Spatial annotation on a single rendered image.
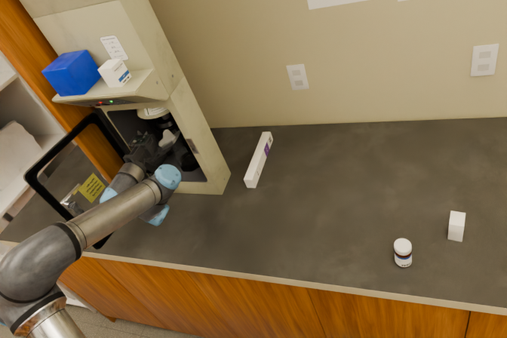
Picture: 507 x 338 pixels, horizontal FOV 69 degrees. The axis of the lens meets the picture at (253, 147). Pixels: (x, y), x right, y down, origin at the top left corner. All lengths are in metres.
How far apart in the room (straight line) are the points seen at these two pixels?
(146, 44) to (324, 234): 0.78
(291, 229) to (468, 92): 0.79
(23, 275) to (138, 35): 0.63
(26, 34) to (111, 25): 0.31
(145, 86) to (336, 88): 0.76
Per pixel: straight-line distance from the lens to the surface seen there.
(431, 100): 1.53
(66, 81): 1.18
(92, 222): 0.93
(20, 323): 0.96
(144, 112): 1.29
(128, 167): 1.21
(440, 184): 1.32
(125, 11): 1.06
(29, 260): 0.88
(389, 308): 1.27
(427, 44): 1.40
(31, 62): 1.31
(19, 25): 1.31
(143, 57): 1.11
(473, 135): 1.49
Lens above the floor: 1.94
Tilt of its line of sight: 40 degrees down
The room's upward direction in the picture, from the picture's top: 22 degrees counter-clockwise
